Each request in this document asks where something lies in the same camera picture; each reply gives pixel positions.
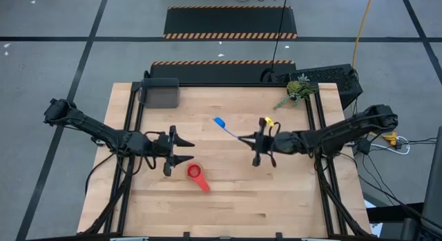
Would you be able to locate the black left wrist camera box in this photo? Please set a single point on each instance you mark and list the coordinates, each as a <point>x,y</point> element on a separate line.
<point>161,146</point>

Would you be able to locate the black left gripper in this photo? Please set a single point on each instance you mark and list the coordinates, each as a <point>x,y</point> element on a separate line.
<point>172,151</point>

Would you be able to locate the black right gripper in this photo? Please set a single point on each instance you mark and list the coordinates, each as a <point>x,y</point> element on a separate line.
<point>260,146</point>

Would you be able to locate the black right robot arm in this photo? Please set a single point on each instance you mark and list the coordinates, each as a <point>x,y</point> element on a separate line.
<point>345,130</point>

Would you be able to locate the black perforated computer case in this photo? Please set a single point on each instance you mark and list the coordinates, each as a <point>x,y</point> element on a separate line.
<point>331,77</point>

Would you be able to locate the yellow power plug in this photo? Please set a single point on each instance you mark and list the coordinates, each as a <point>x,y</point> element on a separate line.
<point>391,139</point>

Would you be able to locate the small blue measuring cup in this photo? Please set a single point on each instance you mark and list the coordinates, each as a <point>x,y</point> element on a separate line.
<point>219,122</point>

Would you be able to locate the grey translucent basket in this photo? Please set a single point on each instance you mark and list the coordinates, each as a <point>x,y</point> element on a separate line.
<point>160,96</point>

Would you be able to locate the black power adapter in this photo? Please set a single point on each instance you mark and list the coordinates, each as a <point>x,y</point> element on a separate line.
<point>363,146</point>

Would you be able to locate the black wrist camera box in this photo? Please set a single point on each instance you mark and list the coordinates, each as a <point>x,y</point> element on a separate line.
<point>161,146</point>
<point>270,142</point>

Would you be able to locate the black hazard-striped floor mat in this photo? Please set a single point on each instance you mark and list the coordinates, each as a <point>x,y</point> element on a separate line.
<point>228,21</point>
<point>214,73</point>

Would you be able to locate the yellow tag on gripper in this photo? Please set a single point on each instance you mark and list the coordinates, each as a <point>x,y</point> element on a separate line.
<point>269,122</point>

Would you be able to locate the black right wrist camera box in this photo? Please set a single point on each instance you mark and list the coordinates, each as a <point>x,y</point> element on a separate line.
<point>270,142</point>

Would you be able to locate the black aluminium table frame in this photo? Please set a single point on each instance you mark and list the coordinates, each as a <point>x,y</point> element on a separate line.
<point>235,85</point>

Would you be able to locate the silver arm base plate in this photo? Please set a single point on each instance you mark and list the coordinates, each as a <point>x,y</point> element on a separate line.
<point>100,142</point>

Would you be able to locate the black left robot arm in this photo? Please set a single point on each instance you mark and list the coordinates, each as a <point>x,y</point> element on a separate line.
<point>103,132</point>

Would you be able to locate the black equipment cart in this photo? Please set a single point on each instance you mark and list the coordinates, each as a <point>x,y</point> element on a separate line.
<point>433,185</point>

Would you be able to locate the potted succulent plant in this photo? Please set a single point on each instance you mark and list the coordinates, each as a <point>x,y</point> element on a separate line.
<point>297,89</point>

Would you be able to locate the red measuring cup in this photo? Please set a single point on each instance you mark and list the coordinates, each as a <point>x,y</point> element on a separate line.
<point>203,184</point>

